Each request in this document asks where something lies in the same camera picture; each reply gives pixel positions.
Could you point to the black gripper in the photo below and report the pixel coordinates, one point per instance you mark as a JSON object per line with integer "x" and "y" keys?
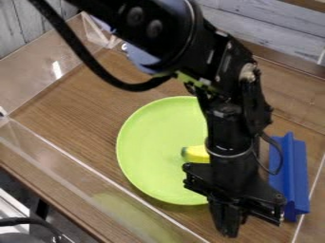
{"x": 232, "y": 185}

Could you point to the blue plastic block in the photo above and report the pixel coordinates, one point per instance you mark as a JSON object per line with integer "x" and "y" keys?
{"x": 292, "y": 180}

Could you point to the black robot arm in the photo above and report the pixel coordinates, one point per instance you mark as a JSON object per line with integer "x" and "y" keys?
{"x": 174, "y": 44}

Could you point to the green round plate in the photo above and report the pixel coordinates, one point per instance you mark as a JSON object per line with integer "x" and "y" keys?
{"x": 155, "y": 133}

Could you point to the yellow toy banana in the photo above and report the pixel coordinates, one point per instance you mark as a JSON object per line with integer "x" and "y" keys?
{"x": 196, "y": 154}

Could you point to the clear acrylic tray wall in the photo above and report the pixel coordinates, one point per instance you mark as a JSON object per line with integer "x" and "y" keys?
{"x": 106, "y": 210}

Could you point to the clear acrylic corner bracket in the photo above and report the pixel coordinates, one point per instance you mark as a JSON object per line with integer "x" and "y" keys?
{"x": 99, "y": 32}

